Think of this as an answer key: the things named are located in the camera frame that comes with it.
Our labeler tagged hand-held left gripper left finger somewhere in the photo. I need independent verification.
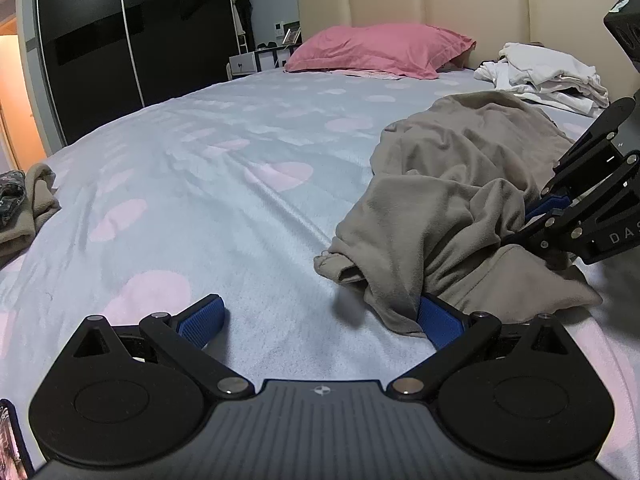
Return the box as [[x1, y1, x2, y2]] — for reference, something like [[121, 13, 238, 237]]
[[72, 294, 253, 402]]

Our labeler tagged bed with polka-dot sheet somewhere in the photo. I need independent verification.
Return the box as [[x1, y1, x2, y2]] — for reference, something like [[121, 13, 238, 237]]
[[0, 67, 640, 480]]

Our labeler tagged dark floral garment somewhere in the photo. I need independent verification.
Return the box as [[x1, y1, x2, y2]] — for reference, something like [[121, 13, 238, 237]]
[[0, 170, 27, 228]]

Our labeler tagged black wardrobe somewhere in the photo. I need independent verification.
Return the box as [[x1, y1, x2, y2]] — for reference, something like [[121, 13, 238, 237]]
[[32, 0, 246, 146]]

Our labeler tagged beige folded garment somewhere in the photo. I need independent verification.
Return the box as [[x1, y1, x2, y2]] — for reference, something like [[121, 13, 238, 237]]
[[0, 162, 62, 268]]

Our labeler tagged pink pillow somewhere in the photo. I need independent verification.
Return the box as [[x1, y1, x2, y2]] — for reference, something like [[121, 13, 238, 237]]
[[284, 23, 477, 81]]

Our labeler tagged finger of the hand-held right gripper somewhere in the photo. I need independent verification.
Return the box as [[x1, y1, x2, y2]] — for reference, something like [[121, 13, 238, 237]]
[[500, 152, 640, 268], [524, 99, 640, 221]]

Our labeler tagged white nightstand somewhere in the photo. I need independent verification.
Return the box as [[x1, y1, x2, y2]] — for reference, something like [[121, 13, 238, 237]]
[[228, 42, 301, 80]]

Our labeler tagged off-white folded garment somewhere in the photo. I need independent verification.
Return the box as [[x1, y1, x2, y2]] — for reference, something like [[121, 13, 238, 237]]
[[499, 42, 601, 96]]

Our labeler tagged dark-edged patterned object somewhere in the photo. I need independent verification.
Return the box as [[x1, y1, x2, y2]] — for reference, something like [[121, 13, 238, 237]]
[[0, 399, 35, 480]]

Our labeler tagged taupe long-sleeve shirt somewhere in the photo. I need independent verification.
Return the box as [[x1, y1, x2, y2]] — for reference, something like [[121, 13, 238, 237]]
[[314, 91, 603, 338]]

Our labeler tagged white folded garment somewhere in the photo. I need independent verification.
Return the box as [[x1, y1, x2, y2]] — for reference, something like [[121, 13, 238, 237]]
[[474, 60, 611, 120]]

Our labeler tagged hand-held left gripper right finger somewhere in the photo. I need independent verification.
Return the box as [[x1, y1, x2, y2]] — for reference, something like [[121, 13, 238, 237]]
[[386, 295, 571, 402]]

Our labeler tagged pale pink cloth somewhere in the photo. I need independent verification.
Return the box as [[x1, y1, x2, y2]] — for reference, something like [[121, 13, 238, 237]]
[[334, 69, 406, 81]]

